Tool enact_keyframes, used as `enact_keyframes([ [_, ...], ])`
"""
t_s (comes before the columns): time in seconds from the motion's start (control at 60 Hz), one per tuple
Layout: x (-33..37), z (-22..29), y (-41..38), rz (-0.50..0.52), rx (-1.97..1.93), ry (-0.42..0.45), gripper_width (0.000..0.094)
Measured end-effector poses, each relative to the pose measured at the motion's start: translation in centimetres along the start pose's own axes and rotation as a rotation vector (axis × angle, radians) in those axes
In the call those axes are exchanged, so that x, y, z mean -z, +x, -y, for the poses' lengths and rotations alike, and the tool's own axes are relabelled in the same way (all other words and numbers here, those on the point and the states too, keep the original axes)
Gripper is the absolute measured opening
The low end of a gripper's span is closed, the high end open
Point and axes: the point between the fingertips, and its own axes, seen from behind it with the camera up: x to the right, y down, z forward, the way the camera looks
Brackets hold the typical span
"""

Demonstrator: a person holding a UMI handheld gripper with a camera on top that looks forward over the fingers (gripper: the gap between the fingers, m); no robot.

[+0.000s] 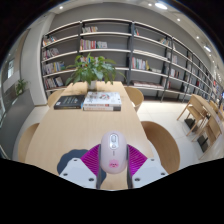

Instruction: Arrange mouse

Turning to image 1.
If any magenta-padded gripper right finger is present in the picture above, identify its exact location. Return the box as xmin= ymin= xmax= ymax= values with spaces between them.
xmin=126 ymin=143 xmax=169 ymax=190

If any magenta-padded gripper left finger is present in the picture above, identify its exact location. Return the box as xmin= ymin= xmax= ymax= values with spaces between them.
xmin=59 ymin=143 xmax=103 ymax=190

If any pink computer mouse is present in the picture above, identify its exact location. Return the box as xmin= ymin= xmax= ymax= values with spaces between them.
xmin=99 ymin=130 xmax=129 ymax=175

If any large round-backed wooden chair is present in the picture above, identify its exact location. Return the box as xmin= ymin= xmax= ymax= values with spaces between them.
xmin=140 ymin=120 xmax=181 ymax=175

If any white book with red spine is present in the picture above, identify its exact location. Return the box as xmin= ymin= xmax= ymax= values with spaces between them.
xmin=82 ymin=103 xmax=122 ymax=112

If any black book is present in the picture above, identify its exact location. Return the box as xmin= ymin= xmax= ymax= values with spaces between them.
xmin=53 ymin=94 xmax=86 ymax=111

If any white illustrated book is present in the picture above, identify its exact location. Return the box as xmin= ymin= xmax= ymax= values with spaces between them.
xmin=83 ymin=91 xmax=123 ymax=108

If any light wooden side table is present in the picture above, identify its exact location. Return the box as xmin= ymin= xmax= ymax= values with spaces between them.
xmin=176 ymin=94 xmax=209 ymax=136

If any small green floor plant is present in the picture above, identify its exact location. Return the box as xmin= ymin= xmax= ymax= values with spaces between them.
xmin=14 ymin=78 xmax=29 ymax=96

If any green potted plant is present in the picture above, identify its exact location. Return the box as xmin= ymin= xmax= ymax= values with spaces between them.
xmin=64 ymin=53 xmax=126 ymax=92

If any grey bookshelf unit with books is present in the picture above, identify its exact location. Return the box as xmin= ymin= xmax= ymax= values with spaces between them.
xmin=40 ymin=18 xmax=224 ymax=103

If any group of ceiling lights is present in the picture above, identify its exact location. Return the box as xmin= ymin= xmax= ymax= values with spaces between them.
xmin=58 ymin=1 xmax=214 ymax=53

